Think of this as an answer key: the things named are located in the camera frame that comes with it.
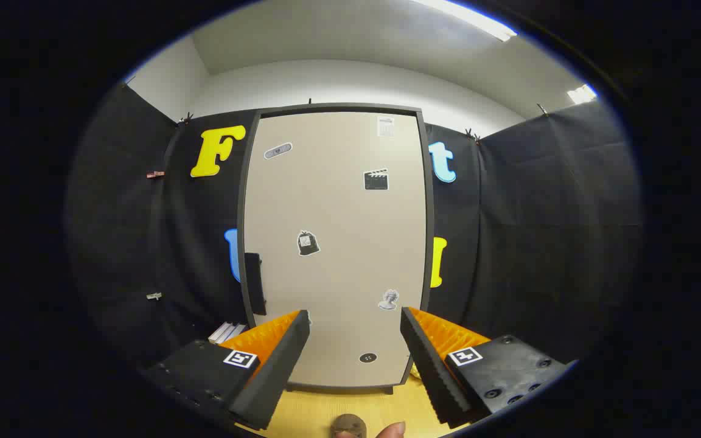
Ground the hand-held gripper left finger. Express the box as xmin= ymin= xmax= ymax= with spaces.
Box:
xmin=141 ymin=309 xmax=312 ymax=431

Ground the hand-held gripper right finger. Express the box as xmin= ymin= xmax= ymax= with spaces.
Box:
xmin=400 ymin=306 xmax=579 ymax=428

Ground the brown fuzzy shoe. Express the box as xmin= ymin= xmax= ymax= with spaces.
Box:
xmin=331 ymin=414 xmax=368 ymax=438

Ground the beige shoe cabinet door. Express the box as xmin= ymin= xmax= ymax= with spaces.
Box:
xmin=244 ymin=111 xmax=429 ymax=387

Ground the dark grey shoe cabinet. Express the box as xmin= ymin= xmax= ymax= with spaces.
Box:
xmin=237 ymin=103 xmax=436 ymax=394

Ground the black backdrop cloth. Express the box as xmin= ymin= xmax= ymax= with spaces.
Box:
xmin=65 ymin=82 xmax=643 ymax=390

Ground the small ceiling light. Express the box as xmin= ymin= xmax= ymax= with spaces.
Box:
xmin=567 ymin=84 xmax=598 ymax=105

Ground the long ceiling light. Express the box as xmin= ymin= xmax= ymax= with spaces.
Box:
xmin=411 ymin=0 xmax=518 ymax=42

